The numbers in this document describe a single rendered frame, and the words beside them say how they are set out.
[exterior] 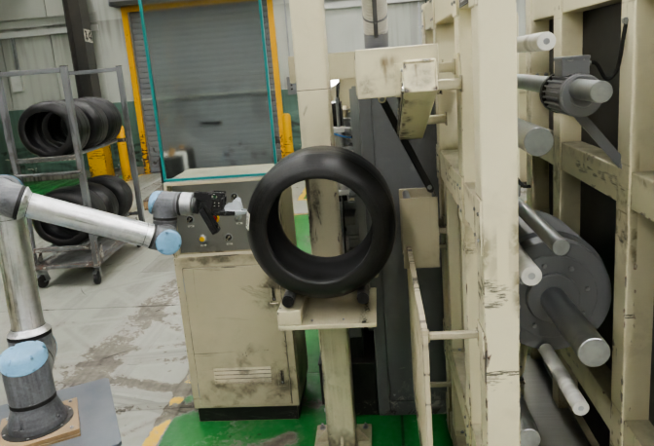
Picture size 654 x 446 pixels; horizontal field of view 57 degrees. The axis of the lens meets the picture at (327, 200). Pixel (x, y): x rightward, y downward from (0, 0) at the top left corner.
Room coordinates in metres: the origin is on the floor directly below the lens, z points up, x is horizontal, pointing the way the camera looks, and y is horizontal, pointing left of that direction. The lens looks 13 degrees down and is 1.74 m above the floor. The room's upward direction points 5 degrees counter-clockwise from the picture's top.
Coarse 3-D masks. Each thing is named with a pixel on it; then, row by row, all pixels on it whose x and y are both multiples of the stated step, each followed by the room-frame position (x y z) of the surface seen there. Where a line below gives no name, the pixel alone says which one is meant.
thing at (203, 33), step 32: (160, 0) 2.80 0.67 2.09; (192, 0) 2.78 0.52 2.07; (224, 0) 2.77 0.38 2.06; (256, 0) 2.76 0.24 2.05; (160, 32) 2.80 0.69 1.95; (192, 32) 2.79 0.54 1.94; (224, 32) 2.77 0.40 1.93; (256, 32) 2.76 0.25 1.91; (160, 64) 2.80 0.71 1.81; (192, 64) 2.79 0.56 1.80; (224, 64) 2.77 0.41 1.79; (256, 64) 2.76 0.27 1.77; (160, 96) 2.80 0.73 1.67; (192, 96) 2.79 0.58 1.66; (224, 96) 2.78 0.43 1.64; (256, 96) 2.76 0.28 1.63; (160, 128) 2.81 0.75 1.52; (192, 128) 2.79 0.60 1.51; (224, 128) 2.78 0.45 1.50; (256, 128) 2.76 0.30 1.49; (192, 160) 2.79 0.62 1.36; (224, 160) 2.78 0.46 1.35; (256, 160) 2.76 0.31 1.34
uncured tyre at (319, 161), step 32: (288, 160) 2.13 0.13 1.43; (320, 160) 2.09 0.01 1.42; (352, 160) 2.12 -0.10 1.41; (256, 192) 2.13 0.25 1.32; (384, 192) 2.09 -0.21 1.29; (256, 224) 2.10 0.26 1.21; (384, 224) 2.05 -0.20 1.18; (256, 256) 2.12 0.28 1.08; (288, 256) 2.35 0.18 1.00; (320, 256) 2.37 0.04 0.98; (352, 256) 2.33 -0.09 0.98; (384, 256) 2.07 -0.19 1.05; (288, 288) 2.11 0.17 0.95; (320, 288) 2.07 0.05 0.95; (352, 288) 2.08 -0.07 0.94
